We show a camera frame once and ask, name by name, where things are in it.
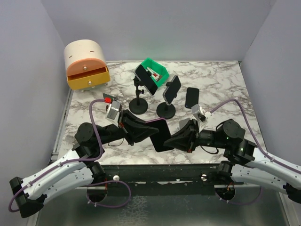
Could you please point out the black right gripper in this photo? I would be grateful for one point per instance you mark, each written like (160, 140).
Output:
(184, 139)

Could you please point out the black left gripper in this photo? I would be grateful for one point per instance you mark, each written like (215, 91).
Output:
(133, 128)

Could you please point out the silver folding phone stand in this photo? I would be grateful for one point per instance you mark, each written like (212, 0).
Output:
(182, 123)

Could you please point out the pink-edged black phone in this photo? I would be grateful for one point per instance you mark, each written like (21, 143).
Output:
(163, 135)

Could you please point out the brown round-base phone stand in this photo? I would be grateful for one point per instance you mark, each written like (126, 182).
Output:
(109, 99)

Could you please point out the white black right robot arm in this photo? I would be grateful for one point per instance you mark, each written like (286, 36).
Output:
(245, 161)

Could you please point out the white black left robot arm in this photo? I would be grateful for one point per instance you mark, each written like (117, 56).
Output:
(79, 166)

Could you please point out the black tall phone stand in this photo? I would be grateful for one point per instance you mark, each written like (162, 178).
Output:
(138, 105)

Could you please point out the silver-edged phone on short stand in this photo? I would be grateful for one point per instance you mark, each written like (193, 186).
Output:
(171, 90)

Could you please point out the black phone on tall stand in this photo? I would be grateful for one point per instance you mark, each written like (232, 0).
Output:
(146, 80)

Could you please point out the items inside green bin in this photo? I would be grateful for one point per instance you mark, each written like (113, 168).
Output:
(153, 74)

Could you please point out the green plastic bin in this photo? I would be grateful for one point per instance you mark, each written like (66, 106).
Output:
(148, 62)

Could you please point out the beige orange drawer box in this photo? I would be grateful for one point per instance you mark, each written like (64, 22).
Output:
(85, 65)

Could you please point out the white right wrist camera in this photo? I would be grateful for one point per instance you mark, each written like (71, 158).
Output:
(199, 113)

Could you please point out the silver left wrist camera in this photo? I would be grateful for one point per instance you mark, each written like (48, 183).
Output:
(113, 112)

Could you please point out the black front rail bar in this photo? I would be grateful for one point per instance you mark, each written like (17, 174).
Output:
(143, 180)

